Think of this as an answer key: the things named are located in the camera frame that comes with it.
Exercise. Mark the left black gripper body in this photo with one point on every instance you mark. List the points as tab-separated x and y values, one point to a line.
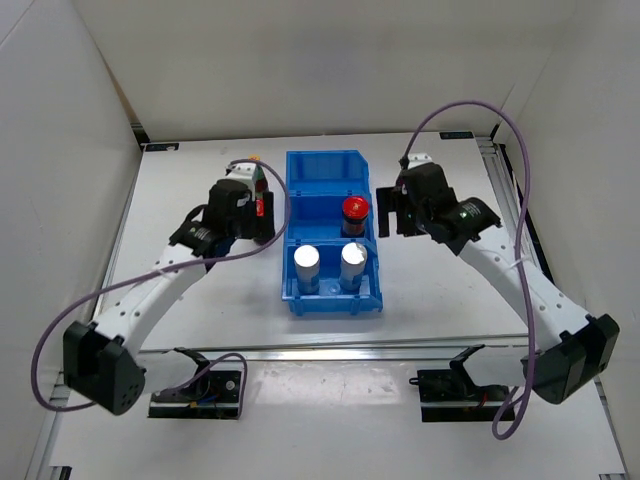
243	226

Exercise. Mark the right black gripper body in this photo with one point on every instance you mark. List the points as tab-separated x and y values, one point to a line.
410	218

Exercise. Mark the red-lid chili jar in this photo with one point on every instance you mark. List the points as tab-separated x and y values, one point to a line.
262	220
355	210

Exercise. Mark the silver-lid bead jar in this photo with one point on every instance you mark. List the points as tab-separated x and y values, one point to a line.
307	267
354	257

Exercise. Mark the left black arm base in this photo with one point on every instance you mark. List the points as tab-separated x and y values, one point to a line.
217	393

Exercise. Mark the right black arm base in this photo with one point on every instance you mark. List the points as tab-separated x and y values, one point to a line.
449	395

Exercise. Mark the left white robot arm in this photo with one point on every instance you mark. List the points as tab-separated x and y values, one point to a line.
100	360

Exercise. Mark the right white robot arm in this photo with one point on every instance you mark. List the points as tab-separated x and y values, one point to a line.
567	345

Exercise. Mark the left yellow-capped sauce bottle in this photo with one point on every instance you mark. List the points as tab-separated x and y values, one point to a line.
259	178

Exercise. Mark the blue middle storage bin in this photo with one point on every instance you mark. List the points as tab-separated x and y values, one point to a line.
316	219

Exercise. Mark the blue storage bin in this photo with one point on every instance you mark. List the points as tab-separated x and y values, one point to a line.
327	172
331	298
316	219

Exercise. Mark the blue far storage bin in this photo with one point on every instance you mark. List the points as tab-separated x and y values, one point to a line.
327	172

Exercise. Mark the blue near storage bin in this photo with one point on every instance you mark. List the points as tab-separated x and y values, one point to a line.
331	298

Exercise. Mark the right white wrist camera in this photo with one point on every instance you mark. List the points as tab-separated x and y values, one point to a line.
413	160

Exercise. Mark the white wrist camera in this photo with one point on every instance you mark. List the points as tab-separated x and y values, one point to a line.
413	160
241	172

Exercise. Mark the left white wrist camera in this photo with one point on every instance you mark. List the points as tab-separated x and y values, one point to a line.
241	172

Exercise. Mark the aluminium right rail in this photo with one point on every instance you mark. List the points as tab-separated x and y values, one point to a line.
509	196

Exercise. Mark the aluminium rail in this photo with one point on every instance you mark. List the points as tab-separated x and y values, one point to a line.
40	467
509	196
363	350

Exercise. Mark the aluminium front rail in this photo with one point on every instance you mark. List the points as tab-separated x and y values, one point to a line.
363	350

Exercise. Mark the aluminium left rail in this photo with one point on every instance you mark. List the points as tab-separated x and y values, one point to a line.
40	467

